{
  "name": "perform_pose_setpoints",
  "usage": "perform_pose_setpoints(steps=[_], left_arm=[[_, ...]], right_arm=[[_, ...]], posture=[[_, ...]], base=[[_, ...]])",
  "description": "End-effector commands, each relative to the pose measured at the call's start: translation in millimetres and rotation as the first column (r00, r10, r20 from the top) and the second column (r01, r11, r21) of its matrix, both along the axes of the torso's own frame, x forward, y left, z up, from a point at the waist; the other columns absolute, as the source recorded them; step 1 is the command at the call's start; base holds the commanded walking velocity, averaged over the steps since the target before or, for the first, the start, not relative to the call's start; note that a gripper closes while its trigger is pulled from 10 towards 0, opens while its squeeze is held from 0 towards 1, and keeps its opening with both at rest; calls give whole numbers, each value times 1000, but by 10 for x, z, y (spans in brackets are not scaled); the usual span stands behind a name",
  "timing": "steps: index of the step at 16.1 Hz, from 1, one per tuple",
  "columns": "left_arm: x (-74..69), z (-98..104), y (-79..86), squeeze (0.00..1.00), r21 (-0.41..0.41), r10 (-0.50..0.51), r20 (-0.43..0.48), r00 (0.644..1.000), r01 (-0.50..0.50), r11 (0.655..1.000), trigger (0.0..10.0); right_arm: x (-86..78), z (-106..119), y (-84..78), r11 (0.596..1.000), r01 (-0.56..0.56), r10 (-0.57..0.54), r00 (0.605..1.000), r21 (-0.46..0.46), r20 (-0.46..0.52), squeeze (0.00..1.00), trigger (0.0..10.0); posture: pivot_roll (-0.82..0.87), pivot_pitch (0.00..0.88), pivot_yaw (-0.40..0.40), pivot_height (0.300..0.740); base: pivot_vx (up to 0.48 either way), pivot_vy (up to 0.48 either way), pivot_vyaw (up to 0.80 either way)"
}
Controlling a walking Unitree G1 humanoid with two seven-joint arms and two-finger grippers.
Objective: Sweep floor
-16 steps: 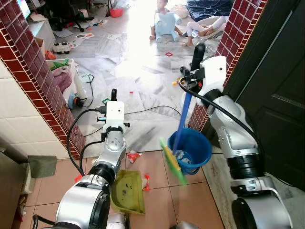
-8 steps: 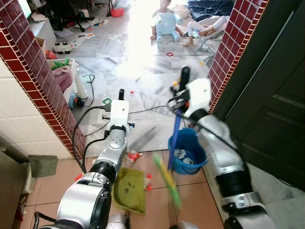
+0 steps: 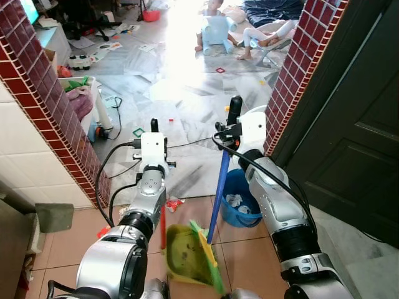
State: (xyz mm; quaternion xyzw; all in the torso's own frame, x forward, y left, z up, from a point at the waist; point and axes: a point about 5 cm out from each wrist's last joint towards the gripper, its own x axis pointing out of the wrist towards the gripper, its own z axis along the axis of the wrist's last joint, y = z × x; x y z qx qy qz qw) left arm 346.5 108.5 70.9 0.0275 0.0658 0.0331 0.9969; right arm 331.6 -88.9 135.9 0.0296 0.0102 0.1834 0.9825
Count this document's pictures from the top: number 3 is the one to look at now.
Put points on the white basket with clothes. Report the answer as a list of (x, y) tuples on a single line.
[(81, 103)]

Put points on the white upright vacuum cleaner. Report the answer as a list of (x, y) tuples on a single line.
[(104, 118)]

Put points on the blue plastic bucket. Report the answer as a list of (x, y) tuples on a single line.
[(237, 212)]

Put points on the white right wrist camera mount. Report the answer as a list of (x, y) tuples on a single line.
[(253, 131)]

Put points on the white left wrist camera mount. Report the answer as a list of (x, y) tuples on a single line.
[(153, 149)]

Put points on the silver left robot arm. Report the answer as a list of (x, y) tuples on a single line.
[(118, 265)]

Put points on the white toy car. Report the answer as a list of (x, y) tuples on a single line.
[(81, 61)]

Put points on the grey square block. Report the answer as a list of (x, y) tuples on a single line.
[(55, 217)]

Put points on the lit computer monitor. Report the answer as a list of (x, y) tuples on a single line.
[(29, 10)]

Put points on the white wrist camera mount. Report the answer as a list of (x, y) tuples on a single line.
[(253, 131), (153, 149)]

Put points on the light blue child chair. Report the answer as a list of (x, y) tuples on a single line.
[(217, 34)]

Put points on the person's bare legs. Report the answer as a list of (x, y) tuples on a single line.
[(265, 34)]

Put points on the seated small child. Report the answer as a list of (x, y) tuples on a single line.
[(213, 9)]

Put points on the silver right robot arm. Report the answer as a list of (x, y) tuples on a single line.
[(277, 205)]

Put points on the red crumpled wrapper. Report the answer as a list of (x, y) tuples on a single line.
[(174, 204)]

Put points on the dark panelled door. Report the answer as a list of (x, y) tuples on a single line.
[(349, 124)]

